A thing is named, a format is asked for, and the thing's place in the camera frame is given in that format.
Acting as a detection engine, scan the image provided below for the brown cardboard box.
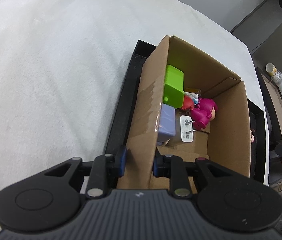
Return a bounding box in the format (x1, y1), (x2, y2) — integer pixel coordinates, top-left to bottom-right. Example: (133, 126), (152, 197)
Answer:
(118, 36), (251, 189)

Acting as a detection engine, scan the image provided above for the black rectangular tray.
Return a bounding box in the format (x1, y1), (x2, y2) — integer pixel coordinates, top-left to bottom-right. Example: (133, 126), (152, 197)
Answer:
(106, 36), (266, 189)

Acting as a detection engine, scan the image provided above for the lavender square box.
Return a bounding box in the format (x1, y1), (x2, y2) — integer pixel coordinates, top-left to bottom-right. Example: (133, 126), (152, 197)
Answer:
(157, 103), (176, 143)

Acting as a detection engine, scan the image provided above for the white plug charger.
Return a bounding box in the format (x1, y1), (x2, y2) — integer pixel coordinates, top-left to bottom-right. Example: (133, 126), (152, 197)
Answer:
(179, 115), (196, 143)

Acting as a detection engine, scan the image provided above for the brown-haired doll figurine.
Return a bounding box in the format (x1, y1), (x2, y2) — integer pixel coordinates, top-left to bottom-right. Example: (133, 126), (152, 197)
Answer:
(250, 129), (255, 144)

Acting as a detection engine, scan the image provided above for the black framed cardboard board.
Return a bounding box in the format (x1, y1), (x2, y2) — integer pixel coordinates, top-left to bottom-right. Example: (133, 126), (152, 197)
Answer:
(255, 68), (282, 141)

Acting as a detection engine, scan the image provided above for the magenta toy figure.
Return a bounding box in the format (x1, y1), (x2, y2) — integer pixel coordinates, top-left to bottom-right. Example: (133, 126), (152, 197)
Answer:
(190, 98), (218, 131)

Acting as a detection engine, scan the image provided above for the red round toy figure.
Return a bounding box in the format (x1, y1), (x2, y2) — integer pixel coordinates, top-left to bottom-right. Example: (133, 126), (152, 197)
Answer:
(180, 95), (198, 111)

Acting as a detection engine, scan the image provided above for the green hexagonal plastic block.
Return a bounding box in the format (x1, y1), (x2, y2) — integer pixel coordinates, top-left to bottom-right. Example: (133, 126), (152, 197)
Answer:
(162, 64), (184, 109)

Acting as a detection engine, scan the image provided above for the yellow-capped plastic bottle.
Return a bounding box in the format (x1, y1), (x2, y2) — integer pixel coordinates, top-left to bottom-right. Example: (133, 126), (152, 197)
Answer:
(266, 63), (282, 86)

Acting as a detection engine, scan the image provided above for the white fuzzy blanket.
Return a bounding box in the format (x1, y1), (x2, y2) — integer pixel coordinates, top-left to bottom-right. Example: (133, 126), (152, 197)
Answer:
(0, 0), (269, 240)

